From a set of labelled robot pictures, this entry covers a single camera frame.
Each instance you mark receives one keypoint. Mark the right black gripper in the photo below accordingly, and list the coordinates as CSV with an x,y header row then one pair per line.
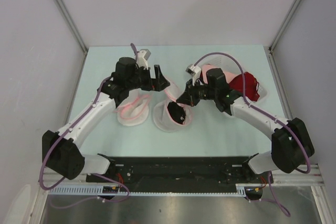
x,y
189,96

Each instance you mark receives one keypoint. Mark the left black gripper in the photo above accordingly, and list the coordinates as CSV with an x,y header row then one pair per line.
x,y
157,84

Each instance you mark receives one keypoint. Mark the round mesh laundry bag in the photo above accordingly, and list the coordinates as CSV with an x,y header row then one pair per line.
x,y
161,117

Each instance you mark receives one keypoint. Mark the black bra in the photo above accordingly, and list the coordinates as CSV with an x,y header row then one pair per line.
x,y
176,112

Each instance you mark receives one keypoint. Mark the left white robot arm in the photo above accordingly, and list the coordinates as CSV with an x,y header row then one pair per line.
x,y
61,149

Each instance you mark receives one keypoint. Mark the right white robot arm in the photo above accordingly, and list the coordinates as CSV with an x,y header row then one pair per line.
x,y
291,145

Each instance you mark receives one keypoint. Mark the opened empty mesh laundry bag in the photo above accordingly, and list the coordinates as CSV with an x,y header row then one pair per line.
x,y
134,110

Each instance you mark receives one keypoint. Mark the pink bra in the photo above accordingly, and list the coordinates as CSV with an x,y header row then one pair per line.
x,y
211,74

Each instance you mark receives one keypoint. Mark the red bra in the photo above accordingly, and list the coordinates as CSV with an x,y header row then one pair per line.
x,y
251,86

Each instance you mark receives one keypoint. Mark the white plastic basket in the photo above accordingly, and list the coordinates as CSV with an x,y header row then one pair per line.
x,y
228,64

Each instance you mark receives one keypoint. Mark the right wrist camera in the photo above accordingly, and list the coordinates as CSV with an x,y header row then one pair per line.
x,y
194,71

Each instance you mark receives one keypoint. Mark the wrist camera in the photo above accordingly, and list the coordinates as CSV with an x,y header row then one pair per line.
x,y
142,58
194,71

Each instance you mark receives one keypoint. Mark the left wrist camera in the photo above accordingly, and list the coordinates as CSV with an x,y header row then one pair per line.
x,y
142,58

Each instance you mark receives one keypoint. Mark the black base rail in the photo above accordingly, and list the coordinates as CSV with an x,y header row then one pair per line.
x,y
181,171

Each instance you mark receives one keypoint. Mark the white slotted cable duct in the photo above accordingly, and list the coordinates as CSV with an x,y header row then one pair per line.
x,y
233,190

